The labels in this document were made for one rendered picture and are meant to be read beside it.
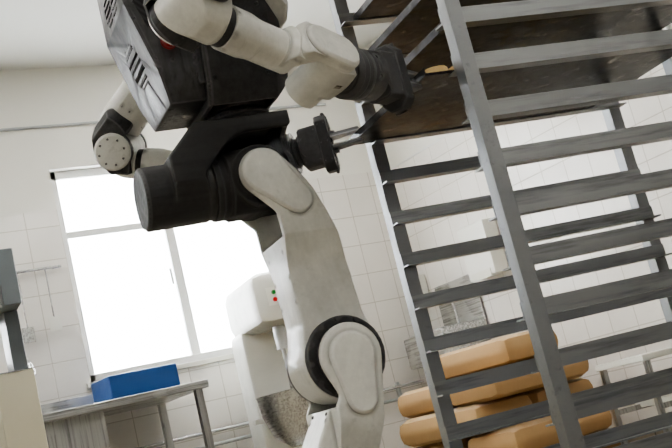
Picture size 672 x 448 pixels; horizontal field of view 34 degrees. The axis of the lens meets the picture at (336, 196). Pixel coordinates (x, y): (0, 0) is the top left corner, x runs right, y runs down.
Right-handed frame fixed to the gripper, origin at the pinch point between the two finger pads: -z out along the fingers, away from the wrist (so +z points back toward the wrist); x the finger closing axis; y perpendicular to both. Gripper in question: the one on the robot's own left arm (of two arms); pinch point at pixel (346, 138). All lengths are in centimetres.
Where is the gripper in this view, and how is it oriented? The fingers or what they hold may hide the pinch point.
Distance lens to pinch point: 226.4
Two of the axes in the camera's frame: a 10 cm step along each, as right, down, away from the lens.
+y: 1.9, 1.5, 9.7
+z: -9.5, 2.8, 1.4
